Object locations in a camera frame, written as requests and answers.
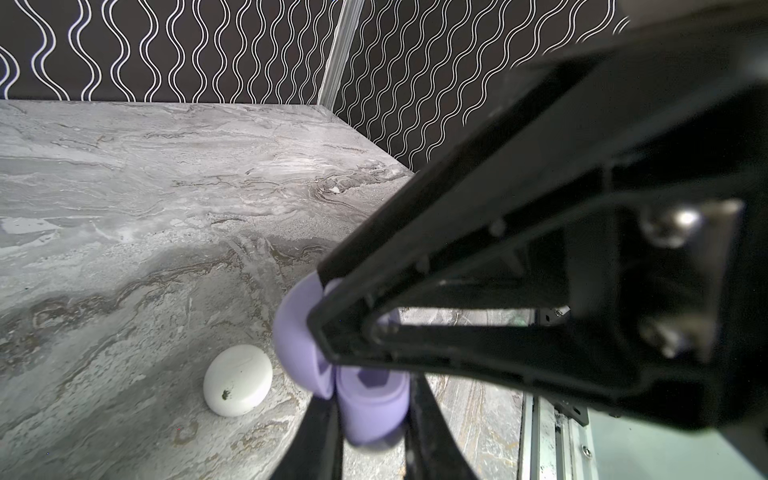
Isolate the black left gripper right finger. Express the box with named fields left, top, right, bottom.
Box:
left=404, top=374, right=477, bottom=479

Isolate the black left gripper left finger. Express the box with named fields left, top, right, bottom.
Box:
left=270, top=396, right=344, bottom=480

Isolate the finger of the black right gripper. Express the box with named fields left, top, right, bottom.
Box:
left=309, top=35, right=767, bottom=429

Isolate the purple earbud charging case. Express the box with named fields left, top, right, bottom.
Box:
left=273, top=272, right=410, bottom=451

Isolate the white earbud charging case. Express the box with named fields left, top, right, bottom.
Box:
left=203, top=344, right=273, bottom=417

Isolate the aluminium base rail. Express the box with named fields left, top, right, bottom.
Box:
left=517, top=393, right=599, bottom=480

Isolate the aluminium frame post right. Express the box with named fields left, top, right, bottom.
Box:
left=317, top=0, right=365, bottom=111

